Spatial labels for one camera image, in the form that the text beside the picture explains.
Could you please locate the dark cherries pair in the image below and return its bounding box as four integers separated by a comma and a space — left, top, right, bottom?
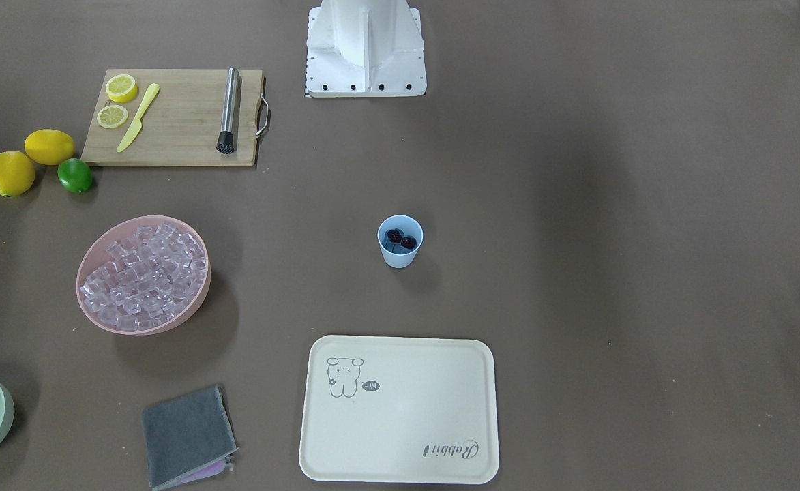
383, 228, 418, 254

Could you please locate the light blue plastic cup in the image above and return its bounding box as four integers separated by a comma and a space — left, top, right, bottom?
376, 215, 424, 269

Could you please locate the pink bowl of ice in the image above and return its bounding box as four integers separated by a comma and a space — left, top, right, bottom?
76, 215, 211, 336

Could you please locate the cream rabbit tray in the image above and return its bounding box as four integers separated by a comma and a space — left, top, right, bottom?
299, 335, 500, 485

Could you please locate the steel muddler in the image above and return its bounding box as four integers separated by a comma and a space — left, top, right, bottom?
216, 66, 243, 155

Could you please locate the wooden cutting board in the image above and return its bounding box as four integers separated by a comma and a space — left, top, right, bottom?
81, 68, 268, 167

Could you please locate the grey folded cloth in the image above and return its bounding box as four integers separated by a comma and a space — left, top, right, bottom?
141, 385, 238, 490

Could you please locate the yellow plastic knife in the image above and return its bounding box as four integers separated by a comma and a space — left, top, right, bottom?
115, 83, 162, 153

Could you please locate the lemon slice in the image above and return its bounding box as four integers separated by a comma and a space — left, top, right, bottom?
96, 104, 129, 130
104, 74, 138, 104

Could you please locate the green lime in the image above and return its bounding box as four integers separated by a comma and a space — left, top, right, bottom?
57, 158, 94, 193

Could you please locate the whole yellow lemon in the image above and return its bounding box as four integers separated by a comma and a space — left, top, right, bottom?
25, 130, 76, 166
0, 151, 37, 198

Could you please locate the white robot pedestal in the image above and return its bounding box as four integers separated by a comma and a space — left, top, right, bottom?
304, 1, 428, 98

